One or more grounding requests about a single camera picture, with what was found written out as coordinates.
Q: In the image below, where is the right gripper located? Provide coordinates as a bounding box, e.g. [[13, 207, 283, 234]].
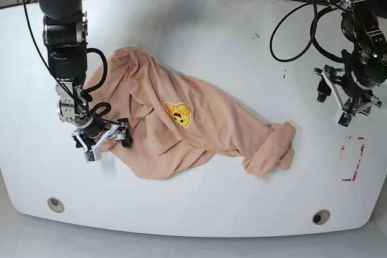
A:
[[72, 118, 132, 151]]

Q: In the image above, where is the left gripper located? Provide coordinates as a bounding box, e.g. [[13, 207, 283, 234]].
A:
[[314, 55, 386, 116]]

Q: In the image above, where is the peach T-shirt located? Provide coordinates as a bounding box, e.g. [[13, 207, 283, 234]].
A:
[[86, 47, 295, 179]]

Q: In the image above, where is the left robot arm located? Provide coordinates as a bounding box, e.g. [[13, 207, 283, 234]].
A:
[[275, 0, 386, 126]]

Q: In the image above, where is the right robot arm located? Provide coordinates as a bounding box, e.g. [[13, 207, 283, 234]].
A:
[[38, 0, 132, 161]]

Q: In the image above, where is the red tape marking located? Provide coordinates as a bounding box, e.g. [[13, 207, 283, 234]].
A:
[[337, 136, 366, 182]]

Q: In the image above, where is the left table grommet hole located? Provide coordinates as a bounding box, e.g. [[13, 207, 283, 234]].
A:
[[47, 198, 64, 213]]

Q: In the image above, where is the table grommet hole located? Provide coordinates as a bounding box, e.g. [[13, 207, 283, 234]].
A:
[[47, 198, 64, 213], [312, 210, 331, 225]]

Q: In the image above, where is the right table grommet hole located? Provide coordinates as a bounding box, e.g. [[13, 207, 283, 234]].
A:
[[312, 210, 331, 225]]

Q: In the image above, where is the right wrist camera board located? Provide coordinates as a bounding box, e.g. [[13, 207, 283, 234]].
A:
[[84, 149, 102, 163]]

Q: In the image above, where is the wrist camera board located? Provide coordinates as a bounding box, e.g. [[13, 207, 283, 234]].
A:
[[84, 149, 102, 163], [334, 111, 355, 129]]

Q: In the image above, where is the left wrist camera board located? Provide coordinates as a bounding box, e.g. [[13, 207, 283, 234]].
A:
[[334, 111, 355, 129]]

